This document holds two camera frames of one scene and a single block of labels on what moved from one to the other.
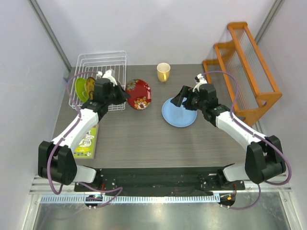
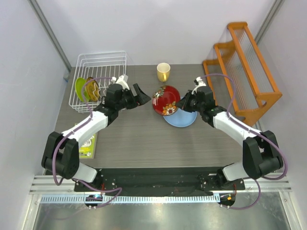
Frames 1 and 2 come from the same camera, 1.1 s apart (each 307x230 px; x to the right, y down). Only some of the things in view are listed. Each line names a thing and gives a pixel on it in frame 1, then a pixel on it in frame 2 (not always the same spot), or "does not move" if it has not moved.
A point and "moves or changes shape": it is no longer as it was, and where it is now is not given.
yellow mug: (163, 70) does not move
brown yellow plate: (90, 85) does not move
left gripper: (123, 95) → (142, 98)
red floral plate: (141, 94) moves or changes shape
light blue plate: (178, 116) does not move
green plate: (80, 89) does not move
